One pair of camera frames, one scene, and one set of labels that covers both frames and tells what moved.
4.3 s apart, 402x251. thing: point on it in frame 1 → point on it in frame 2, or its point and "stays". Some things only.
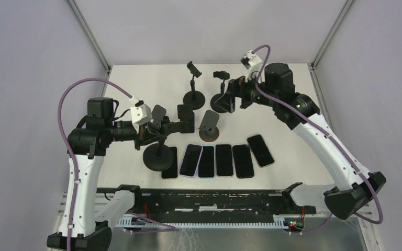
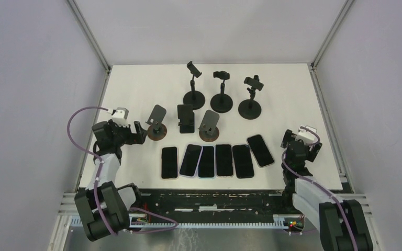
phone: [263, 156] stays
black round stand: [159, 156] → [250, 109]
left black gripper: [148, 133] → [134, 138]
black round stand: [220, 75] stays
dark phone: [243, 161] stays
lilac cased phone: [191, 162] stays
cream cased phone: [172, 173] stays
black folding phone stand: [187, 117] stays
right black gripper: [238, 87] → [312, 153]
